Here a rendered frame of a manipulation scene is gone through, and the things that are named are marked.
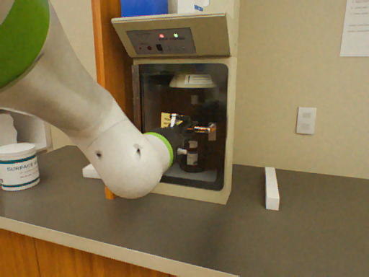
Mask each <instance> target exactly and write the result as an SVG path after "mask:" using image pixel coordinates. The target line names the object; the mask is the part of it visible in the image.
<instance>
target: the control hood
mask: <svg viewBox="0 0 369 277"><path fill-rule="evenodd" d="M112 24H113V26H114V28H115V30H116V31H117V34H118V35H119V37H120V39H121V41H122V42H123V45H124V46H125V49H126V51H127V52H128V55H129V56H130V57H131V58H132V57H195V56H230V55H232V43H233V19H232V18H231V16H230V15H229V14H228V13H227V11H221V10H218V11H210V12H195V13H179V14H163V15H154V16H139V17H123V18H114V19H112ZM187 27H190V31H191V33H192V37H193V43H194V45H195V49H196V53H193V54H140V55H136V52H135V50H134V49H133V45H132V43H131V42H130V39H129V38H128V35H127V33H126V32H125V31H133V30H165V29H176V28H187Z"/></svg>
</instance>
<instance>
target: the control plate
mask: <svg viewBox="0 0 369 277"><path fill-rule="evenodd" d="M125 32H126V33H127V35H128V38H129V39H130V42H131V43H132V45H133V49H134V50H135V52H136V55H140V54H193V53H196V49H195V45H194V43H193V37H192V33H191V31H190V27H187V28H176V29H165V30H133V31H125ZM174 34H177V35H178V36H177V37H175V36H174ZM160 35H163V36H164V37H163V38H161V37H160ZM156 44H161V46H162V49H163V51H158V49H157V47H156ZM183 45H184V46H185V48H183V47H182V46H183ZM148 46H151V48H152V49H151V50H148V48H147V47H148ZM167 46H169V47H170V48H167ZM175 46H177V48H175ZM139 47H142V50H141V49H139Z"/></svg>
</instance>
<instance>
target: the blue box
mask: <svg viewBox="0 0 369 277"><path fill-rule="evenodd" d="M120 4H121V15H122V18H123V17H139V16H154V15H163V14H168V0H120Z"/></svg>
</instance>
